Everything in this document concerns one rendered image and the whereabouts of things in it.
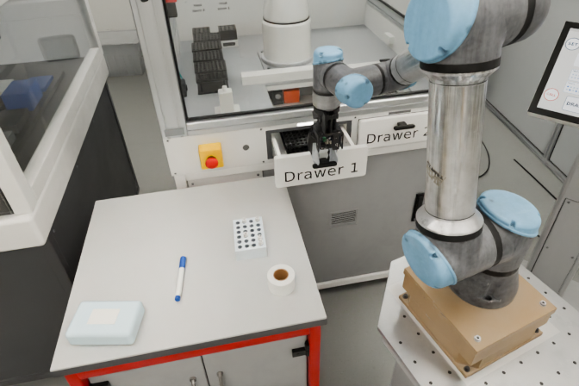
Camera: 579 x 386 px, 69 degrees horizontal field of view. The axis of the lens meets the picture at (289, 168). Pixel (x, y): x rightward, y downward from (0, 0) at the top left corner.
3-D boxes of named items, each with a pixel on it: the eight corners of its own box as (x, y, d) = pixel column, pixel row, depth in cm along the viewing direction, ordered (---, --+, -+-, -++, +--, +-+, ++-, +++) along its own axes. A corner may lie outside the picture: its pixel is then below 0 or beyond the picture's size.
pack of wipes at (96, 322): (146, 309, 103) (142, 298, 100) (134, 346, 95) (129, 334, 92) (85, 310, 103) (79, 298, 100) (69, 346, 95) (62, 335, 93)
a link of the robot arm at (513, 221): (536, 261, 86) (563, 213, 77) (486, 283, 81) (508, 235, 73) (492, 222, 94) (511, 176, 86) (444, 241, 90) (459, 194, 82)
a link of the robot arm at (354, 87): (389, 72, 95) (363, 57, 103) (346, 82, 92) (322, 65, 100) (385, 104, 100) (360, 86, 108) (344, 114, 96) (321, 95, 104)
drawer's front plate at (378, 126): (435, 139, 150) (441, 111, 144) (357, 149, 146) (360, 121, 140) (433, 136, 152) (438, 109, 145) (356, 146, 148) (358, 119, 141)
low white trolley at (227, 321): (321, 450, 144) (326, 317, 99) (134, 494, 135) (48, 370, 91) (289, 308, 190) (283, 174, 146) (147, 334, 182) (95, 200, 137)
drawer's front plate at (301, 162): (365, 175, 134) (368, 146, 128) (276, 188, 130) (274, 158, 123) (364, 172, 135) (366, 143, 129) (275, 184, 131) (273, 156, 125)
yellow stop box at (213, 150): (224, 168, 136) (221, 150, 131) (202, 171, 135) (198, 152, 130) (223, 159, 140) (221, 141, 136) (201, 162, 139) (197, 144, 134)
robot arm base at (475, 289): (529, 285, 93) (546, 256, 87) (488, 321, 86) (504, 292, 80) (470, 244, 103) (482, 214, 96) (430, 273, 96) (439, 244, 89)
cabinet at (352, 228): (424, 279, 201) (459, 137, 154) (208, 320, 187) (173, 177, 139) (359, 166, 277) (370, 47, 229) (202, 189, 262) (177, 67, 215)
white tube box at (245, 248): (267, 257, 115) (266, 246, 113) (236, 261, 114) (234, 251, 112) (262, 226, 125) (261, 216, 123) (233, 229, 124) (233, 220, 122)
